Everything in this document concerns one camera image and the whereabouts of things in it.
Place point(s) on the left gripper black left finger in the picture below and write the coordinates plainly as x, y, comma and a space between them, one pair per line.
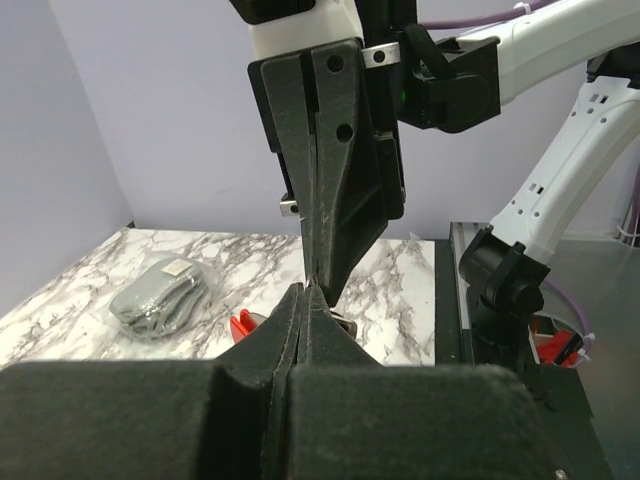
168, 419

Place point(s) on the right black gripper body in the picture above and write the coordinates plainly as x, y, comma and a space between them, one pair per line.
440, 85

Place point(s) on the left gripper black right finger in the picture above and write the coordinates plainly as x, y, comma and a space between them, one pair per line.
352, 418

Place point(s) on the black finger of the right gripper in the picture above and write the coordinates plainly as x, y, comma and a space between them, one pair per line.
358, 182
289, 81

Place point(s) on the red carabiner keyring with chain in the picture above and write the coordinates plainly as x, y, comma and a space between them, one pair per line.
247, 321

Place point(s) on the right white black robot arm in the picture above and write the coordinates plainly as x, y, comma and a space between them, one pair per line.
536, 41

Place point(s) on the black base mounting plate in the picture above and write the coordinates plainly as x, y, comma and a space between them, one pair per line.
520, 350

